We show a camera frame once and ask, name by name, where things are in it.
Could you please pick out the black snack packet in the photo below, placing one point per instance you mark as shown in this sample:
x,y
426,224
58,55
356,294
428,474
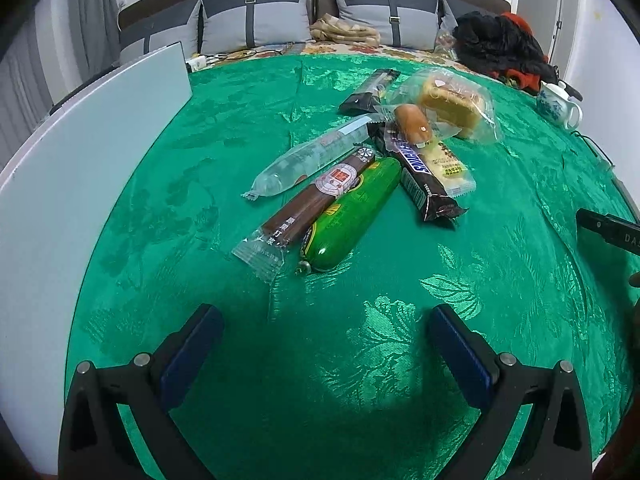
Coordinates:
x,y
367,92

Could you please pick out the beige folded blanket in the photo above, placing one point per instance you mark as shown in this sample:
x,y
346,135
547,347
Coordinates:
x,y
345,30

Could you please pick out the green floral tablecloth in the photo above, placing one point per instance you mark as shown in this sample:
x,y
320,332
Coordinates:
x,y
320,360

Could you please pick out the white blue teapot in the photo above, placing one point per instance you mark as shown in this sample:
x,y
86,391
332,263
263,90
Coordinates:
x,y
557,105

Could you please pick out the brown stick snack packet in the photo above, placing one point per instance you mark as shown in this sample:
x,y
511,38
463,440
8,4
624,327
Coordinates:
x,y
310,200

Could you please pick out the white power strip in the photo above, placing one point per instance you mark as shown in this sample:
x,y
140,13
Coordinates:
x,y
196,63

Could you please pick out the clear plastic bag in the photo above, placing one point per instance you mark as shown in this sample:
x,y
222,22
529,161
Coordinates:
x,y
445,40

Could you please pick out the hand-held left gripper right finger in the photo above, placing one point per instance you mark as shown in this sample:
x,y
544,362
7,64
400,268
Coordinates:
x,y
460,355

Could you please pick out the dark brown chocolate bar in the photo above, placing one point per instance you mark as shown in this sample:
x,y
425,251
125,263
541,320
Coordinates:
x,y
415,170

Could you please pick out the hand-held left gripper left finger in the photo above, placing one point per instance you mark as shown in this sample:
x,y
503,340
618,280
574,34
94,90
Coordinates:
x,y
192,355

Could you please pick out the red garment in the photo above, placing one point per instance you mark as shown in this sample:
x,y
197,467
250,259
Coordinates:
x,y
522,22

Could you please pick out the grey curtain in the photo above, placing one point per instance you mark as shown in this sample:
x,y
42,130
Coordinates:
x,y
92,15

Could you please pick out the clear long snack packet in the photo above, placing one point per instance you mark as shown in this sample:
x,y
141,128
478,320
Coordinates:
x,y
300,160

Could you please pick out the clear bag of yellow cake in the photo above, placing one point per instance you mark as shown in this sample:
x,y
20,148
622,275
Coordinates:
x,y
450,102

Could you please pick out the floral bedsheet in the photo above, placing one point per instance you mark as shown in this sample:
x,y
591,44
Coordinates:
x,y
400,55

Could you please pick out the white flat board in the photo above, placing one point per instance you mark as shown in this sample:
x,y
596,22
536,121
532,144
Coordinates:
x,y
75,185

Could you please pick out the eyeglasses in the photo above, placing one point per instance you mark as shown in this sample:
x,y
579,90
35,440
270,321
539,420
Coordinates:
x,y
597,152

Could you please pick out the black clothing pile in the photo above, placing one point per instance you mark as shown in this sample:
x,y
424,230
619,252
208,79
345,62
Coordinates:
x,y
490,42

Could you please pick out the pale yellow cake packet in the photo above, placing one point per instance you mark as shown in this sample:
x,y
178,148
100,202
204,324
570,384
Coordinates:
x,y
450,165

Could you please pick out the small bread roll packet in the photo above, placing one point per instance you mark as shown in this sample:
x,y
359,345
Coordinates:
x,y
412,122

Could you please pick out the green sausage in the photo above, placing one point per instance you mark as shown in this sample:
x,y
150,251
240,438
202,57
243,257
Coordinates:
x,y
350,210

